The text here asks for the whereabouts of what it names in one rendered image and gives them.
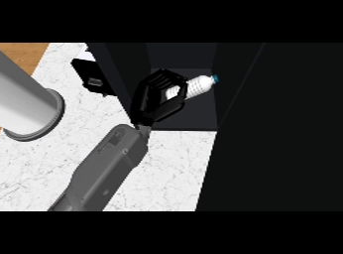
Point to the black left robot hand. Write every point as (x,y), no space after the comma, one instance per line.
(93,81)

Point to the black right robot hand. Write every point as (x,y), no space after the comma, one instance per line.
(152,105)

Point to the white water bottle blue cap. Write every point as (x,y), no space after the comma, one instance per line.
(201,84)

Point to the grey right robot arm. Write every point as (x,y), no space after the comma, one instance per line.
(105,165)

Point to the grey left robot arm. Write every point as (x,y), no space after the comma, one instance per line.
(14,99)

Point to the dark grey cabinet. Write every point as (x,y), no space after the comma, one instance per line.
(198,112)

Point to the dark grey cabinet door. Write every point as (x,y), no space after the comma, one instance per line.
(287,132)

